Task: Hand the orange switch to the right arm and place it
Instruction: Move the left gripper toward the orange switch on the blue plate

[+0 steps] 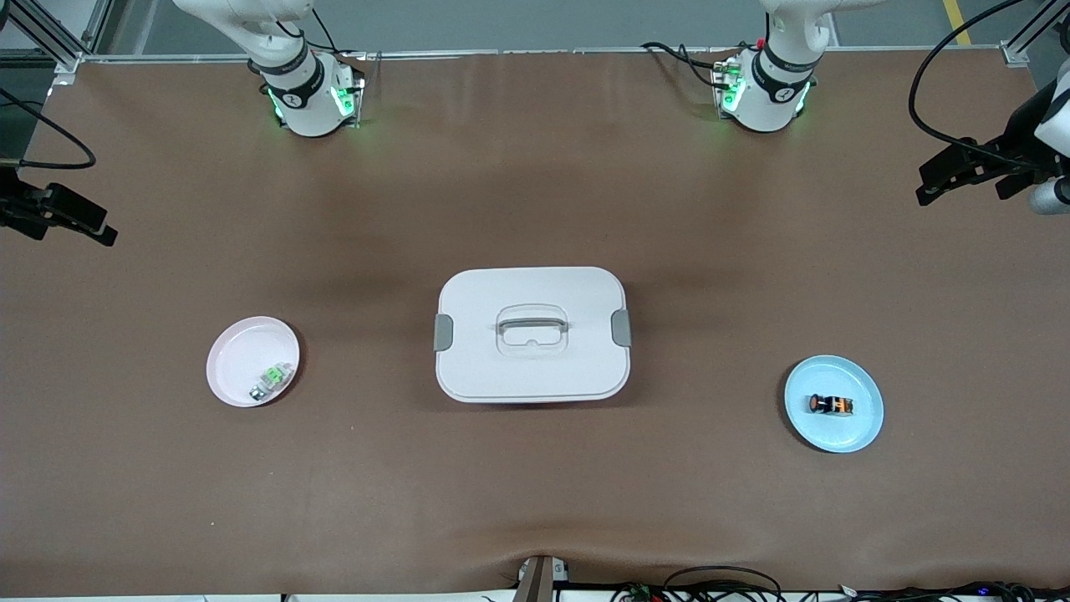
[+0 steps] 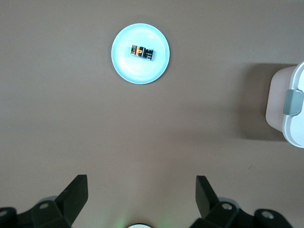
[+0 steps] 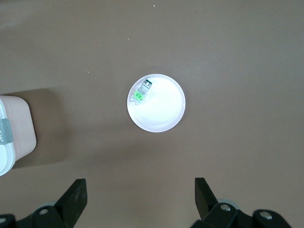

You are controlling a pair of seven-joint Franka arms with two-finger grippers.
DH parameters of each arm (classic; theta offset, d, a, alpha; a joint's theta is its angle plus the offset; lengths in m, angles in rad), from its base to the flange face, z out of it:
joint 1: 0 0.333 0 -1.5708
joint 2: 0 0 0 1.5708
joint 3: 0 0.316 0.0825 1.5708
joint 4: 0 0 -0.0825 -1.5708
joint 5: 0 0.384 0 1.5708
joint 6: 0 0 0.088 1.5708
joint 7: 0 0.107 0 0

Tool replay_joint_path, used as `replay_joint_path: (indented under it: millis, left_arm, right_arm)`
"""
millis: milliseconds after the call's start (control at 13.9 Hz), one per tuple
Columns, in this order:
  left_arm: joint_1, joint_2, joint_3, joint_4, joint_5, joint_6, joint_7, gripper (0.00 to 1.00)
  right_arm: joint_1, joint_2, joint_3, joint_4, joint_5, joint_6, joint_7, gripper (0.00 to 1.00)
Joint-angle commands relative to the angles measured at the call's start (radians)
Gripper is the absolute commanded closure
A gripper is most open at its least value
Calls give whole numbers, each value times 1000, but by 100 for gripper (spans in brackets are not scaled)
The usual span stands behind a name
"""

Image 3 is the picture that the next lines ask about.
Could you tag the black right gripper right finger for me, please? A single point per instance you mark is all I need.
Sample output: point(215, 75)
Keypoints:
point(206, 202)

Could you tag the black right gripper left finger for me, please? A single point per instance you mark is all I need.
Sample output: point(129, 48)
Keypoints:
point(69, 204)

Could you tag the white lidded storage box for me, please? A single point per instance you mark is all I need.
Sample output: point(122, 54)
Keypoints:
point(19, 128)

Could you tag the pink round plate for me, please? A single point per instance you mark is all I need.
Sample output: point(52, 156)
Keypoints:
point(161, 109)

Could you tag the green push-button switch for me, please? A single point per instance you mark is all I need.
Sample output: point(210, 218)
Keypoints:
point(140, 93)

